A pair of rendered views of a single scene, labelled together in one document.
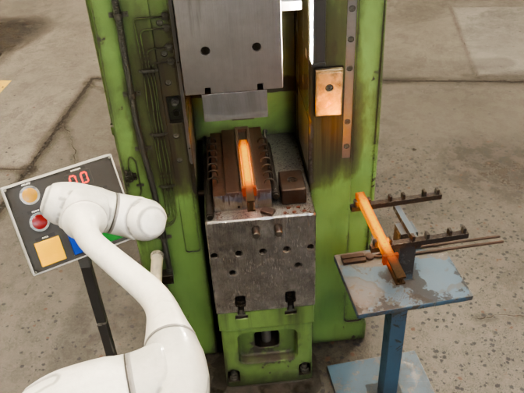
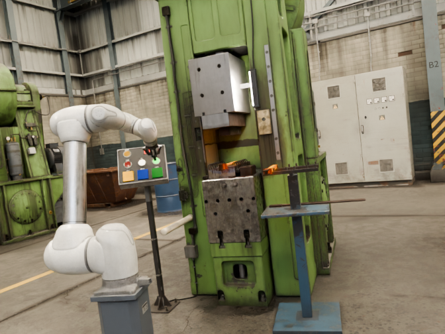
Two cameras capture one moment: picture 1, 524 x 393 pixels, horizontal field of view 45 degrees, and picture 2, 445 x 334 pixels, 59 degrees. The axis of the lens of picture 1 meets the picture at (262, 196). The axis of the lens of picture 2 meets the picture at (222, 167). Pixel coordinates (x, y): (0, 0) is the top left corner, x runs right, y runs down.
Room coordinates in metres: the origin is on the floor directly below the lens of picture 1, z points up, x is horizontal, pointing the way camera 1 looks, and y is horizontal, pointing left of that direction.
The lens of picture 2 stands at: (-0.82, -1.02, 1.17)
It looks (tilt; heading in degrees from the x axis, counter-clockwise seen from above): 4 degrees down; 23
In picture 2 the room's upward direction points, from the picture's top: 7 degrees counter-clockwise
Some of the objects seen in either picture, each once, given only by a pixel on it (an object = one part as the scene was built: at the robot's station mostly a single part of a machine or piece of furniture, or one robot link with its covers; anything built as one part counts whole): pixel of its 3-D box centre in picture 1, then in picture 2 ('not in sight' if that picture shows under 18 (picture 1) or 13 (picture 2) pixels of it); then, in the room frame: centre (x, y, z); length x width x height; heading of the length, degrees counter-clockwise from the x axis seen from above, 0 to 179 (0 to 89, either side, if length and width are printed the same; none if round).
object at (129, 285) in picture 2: not in sight; (125, 280); (0.54, 0.07, 0.63); 0.22 x 0.18 x 0.06; 102
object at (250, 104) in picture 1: (231, 76); (224, 120); (1.95, 0.08, 1.32); 0.42 x 0.20 x 0.10; 3
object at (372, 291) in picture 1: (400, 276); (296, 209); (1.59, -0.47, 0.70); 0.40 x 0.30 x 0.02; 98
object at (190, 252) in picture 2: not in sight; (191, 250); (1.83, 0.43, 0.36); 0.09 x 0.07 x 0.12; 93
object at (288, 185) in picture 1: (292, 186); (247, 170); (1.81, -0.11, 0.95); 0.12 x 0.08 x 0.06; 3
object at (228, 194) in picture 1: (238, 165); (230, 169); (1.95, 0.08, 0.96); 0.42 x 0.20 x 0.09; 3
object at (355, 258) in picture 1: (423, 249); (316, 203); (1.70, -0.57, 0.71); 0.60 x 0.04 x 0.01; 97
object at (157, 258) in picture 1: (154, 297); (177, 224); (1.63, 0.41, 0.62); 0.44 x 0.05 x 0.05; 3
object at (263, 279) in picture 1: (256, 218); (242, 203); (1.96, 0.02, 0.69); 0.56 x 0.38 x 0.45; 3
